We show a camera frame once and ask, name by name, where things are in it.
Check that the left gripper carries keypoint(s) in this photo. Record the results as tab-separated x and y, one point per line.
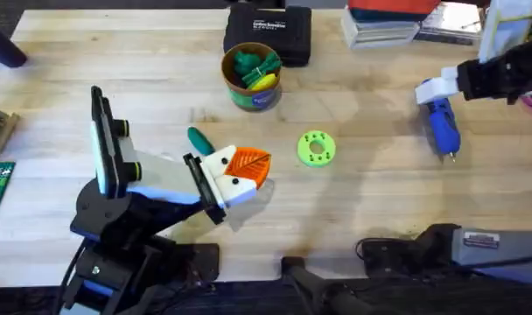
165	177

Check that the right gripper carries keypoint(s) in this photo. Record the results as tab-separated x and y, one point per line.
498	74

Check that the blue electric screwdriver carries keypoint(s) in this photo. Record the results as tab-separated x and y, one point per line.
443	127

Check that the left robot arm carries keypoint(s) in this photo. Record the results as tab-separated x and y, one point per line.
104	275

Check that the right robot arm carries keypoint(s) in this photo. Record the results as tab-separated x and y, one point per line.
502	258

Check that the dark green toy vegetable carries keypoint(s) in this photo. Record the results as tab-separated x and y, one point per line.
199	141

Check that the flat silver box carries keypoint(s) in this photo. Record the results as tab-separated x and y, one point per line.
450	24

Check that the green disc with holes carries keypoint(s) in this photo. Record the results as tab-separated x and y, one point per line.
308	151

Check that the stack of grey boxes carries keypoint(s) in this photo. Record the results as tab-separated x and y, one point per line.
380	32

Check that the right wrist upright plate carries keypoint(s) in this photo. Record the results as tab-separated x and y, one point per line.
506	30

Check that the wrist upright plate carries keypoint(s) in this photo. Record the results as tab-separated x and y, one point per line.
506	30
104	144

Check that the red and blue pouch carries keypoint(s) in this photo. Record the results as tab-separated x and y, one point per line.
393	9

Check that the brown tub with toys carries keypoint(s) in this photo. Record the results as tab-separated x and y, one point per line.
248	74

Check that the black stand clamp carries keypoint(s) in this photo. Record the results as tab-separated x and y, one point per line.
310	280

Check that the left wrist upright plate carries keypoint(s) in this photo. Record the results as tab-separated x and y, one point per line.
104	144

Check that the black tool case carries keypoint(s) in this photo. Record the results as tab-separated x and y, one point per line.
270	30

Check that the dark cylindrical tool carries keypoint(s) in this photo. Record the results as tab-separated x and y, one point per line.
3	48

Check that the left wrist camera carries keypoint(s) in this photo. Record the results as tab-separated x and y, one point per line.
127	149

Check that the black rail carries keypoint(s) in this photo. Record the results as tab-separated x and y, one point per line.
248	302

